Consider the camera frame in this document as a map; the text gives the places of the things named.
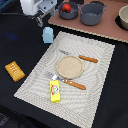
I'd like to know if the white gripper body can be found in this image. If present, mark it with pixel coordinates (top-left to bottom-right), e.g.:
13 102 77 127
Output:
20 0 57 16

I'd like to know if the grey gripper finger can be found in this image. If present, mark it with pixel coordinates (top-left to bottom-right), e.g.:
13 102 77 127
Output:
36 17 43 27

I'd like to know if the light blue milk carton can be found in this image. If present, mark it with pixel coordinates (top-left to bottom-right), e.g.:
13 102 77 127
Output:
42 27 54 43

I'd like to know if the red tomato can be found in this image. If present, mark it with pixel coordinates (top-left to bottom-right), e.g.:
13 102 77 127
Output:
62 4 71 13

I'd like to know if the yellow butter box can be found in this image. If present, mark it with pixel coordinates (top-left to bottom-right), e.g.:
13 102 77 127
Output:
50 80 60 103

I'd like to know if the left grey pot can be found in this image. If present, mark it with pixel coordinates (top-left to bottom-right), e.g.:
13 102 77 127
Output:
57 2 79 20

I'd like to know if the grey pot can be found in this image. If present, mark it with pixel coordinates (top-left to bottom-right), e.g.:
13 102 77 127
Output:
57 2 79 20
80 3 108 26

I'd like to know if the right grey pot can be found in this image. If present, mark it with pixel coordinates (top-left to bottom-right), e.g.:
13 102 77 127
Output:
80 3 108 26

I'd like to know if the round wooden plate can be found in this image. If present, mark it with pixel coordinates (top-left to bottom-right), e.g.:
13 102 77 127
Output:
56 55 84 79

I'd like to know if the beige bowl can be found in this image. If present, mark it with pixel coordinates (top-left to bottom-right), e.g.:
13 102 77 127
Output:
119 5 128 30

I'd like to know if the white woven placemat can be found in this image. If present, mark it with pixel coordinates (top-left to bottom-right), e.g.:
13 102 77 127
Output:
14 32 115 128

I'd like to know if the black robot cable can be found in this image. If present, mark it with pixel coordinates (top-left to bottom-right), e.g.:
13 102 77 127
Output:
0 11 28 18

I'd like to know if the wooden handled fork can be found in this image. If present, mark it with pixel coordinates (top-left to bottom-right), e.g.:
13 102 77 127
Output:
45 72 86 90

